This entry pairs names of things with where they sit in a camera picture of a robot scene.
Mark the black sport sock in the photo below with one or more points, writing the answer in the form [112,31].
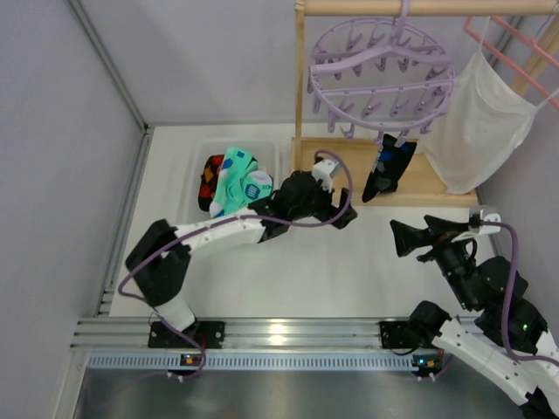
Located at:
[388,168]

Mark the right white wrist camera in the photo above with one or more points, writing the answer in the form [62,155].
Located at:
[483,221]

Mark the wooden rack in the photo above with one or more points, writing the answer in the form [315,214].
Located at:
[421,187]

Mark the white mesh laundry bag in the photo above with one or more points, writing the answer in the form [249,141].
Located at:
[484,123]

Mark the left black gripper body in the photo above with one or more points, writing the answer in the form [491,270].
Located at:
[331,209]

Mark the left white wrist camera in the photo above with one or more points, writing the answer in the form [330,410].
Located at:
[324,172]

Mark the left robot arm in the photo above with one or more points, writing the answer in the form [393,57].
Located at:
[159,262]

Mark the pink clothes hanger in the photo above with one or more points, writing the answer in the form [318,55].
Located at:
[527,60]

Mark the aluminium mounting rail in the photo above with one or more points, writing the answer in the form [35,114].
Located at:
[239,333]

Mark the grey slotted cable duct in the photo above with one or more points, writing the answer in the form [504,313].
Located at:
[222,361]

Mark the white plastic basket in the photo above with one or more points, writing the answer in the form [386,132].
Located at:
[266,152]

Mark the red yellow argyle sock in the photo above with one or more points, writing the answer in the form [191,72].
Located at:
[208,181]

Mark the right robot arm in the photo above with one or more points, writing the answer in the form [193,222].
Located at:
[478,259]

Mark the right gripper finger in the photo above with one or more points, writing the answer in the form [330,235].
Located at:
[442,228]
[407,239]

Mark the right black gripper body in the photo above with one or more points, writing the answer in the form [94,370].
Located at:
[431,243]

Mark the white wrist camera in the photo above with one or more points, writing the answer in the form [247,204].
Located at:
[324,172]
[483,221]

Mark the purple round clip hanger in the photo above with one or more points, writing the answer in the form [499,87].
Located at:
[381,74]

